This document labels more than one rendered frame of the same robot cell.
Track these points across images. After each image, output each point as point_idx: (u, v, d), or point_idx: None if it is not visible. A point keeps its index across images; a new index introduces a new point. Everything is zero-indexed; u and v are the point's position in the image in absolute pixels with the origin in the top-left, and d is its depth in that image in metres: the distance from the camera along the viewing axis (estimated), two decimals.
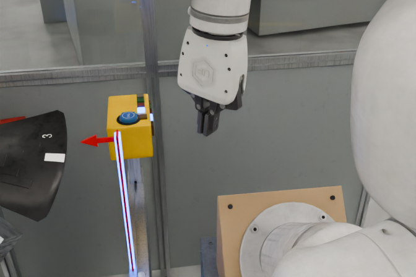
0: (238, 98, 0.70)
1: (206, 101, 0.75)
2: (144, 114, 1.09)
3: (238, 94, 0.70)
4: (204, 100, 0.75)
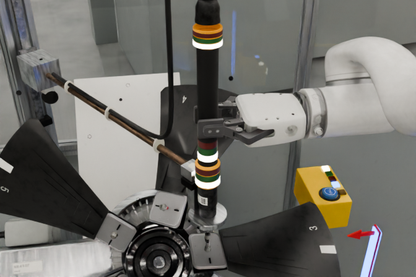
0: None
1: (229, 125, 0.74)
2: (342, 190, 1.23)
3: None
4: (231, 127, 0.74)
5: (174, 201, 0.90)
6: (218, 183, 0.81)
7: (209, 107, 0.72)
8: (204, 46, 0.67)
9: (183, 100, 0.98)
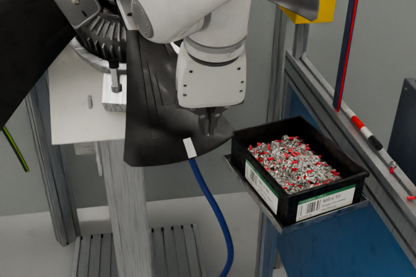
0: (176, 96, 0.71)
1: (214, 109, 0.73)
2: None
3: (177, 93, 0.70)
4: (215, 107, 0.73)
5: None
6: None
7: None
8: None
9: None
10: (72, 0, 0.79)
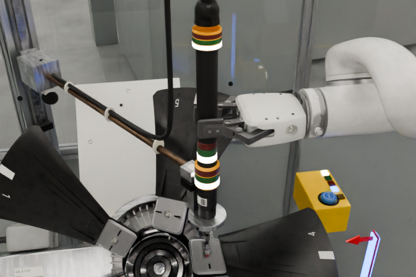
0: None
1: (229, 125, 0.74)
2: (341, 194, 1.24)
3: None
4: (231, 127, 0.74)
5: (216, 260, 0.90)
6: (218, 185, 0.81)
7: (208, 109, 0.72)
8: (203, 47, 0.67)
9: (310, 233, 0.97)
10: None
